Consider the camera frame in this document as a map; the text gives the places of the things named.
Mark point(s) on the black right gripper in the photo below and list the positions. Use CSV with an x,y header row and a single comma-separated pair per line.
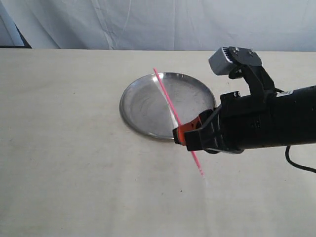
x,y
242,123

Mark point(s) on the thin pink straw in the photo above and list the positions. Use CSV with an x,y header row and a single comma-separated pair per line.
x,y
177,118

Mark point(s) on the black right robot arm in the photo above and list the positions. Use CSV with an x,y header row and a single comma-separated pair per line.
x,y
293,117

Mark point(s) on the round stainless steel plate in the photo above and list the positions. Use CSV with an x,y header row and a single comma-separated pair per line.
x,y
144,108

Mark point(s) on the grey backdrop sheet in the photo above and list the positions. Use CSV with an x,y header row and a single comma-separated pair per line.
x,y
264,25

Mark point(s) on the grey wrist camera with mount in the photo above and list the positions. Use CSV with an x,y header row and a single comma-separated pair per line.
x,y
237,62

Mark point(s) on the black frame at left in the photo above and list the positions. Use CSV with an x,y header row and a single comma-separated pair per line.
x,y
24,45

